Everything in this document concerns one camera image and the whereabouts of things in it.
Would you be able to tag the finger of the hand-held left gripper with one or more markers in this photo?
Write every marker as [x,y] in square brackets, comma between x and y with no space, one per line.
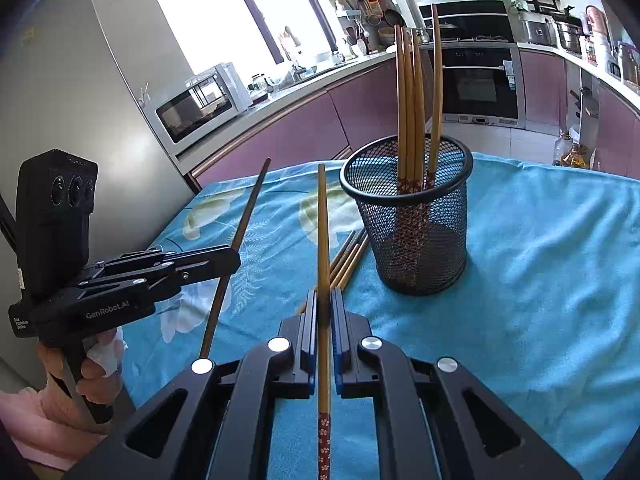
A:
[200,271]
[150,256]

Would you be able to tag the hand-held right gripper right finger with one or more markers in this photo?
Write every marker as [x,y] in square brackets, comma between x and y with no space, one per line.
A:
[340,350]

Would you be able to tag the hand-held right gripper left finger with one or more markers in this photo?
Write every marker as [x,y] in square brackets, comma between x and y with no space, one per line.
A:
[309,350]

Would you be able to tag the dark-tipped wooden chopstick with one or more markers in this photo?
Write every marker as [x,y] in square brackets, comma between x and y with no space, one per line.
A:
[436,85]
[245,220]

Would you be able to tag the pile of wooden chopsticks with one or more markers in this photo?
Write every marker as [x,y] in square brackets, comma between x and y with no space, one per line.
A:
[350,260]

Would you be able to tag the red-patterned wooden chopstick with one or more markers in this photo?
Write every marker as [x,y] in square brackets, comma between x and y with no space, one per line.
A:
[400,110]
[419,110]
[324,240]
[409,110]

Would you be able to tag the black mesh utensil holder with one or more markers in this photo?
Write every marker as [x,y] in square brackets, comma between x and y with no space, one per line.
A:
[425,260]

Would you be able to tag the person's left forearm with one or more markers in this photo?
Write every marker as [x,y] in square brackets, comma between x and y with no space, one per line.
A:
[30,425]

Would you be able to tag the person's left hand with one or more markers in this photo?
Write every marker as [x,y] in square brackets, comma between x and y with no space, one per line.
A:
[102,382]

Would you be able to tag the white tissue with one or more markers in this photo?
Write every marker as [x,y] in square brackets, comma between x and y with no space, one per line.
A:
[107,347]

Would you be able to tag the grey refrigerator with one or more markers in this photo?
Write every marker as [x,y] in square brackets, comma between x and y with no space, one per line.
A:
[100,85]

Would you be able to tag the white microwave oven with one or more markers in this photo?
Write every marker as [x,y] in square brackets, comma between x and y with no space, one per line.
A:
[195,105]

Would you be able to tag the pink lower kitchen cabinets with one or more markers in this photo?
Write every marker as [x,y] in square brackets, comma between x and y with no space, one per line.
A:
[300,120]
[542,85]

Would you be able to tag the blue floral tablecloth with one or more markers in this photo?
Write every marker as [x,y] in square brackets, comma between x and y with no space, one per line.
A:
[525,285]

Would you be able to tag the kitchen window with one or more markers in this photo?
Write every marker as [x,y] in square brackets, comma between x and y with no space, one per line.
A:
[225,10]

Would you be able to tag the built-in black oven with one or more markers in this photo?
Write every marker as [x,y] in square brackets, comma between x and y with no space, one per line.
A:
[475,85]

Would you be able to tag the cooking oil bottle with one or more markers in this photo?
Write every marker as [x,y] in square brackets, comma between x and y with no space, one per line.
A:
[570,152]

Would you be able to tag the hanging black frying pan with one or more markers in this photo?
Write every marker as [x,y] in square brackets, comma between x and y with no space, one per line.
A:
[392,17]

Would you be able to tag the stainless steel pot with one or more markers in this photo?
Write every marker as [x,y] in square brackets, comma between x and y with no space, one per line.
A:
[570,37]

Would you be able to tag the pink kettle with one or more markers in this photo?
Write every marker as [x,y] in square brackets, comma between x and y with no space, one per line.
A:
[595,20]

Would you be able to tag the wall utensil rack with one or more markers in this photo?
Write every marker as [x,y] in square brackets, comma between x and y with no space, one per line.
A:
[360,20]

